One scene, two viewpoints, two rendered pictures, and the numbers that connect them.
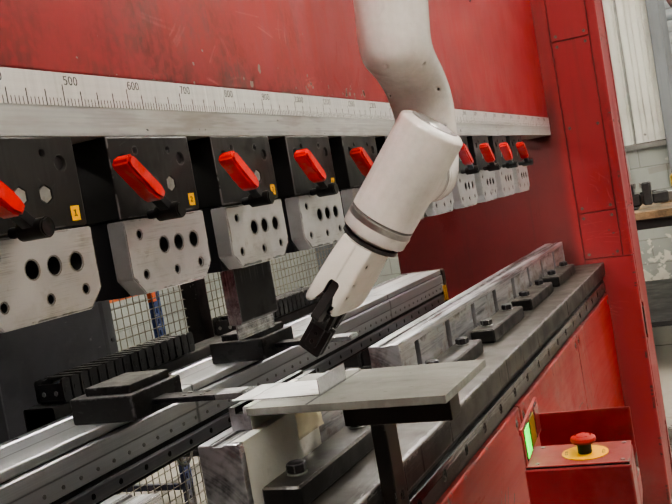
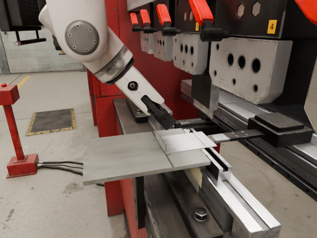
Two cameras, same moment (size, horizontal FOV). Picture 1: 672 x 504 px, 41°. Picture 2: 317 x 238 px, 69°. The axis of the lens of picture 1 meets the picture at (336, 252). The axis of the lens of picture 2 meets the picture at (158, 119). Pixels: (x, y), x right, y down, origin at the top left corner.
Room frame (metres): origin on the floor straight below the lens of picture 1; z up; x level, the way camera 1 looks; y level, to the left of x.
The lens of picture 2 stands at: (1.52, -0.29, 1.27)
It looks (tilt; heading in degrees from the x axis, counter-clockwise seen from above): 22 degrees down; 140
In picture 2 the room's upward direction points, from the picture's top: straight up
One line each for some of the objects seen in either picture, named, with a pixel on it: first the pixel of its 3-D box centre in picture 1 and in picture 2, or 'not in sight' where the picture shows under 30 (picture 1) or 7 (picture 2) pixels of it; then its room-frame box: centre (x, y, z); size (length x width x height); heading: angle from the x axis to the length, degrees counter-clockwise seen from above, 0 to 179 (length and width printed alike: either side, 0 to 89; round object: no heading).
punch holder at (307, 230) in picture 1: (294, 194); (264, 33); (1.36, 0.05, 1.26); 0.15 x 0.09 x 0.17; 155
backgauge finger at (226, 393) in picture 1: (169, 391); (254, 130); (1.26, 0.27, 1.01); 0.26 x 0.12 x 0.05; 65
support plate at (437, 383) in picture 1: (368, 387); (142, 150); (1.14, -0.01, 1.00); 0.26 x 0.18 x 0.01; 65
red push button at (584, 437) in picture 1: (584, 445); not in sight; (1.39, -0.33, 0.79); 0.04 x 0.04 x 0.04
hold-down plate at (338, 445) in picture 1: (331, 458); (182, 191); (1.21, 0.05, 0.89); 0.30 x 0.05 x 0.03; 155
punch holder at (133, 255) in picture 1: (133, 216); (172, 29); (0.99, 0.21, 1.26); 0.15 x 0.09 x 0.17; 155
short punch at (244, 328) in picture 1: (251, 298); (204, 91); (1.20, 0.12, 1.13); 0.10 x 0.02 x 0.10; 155
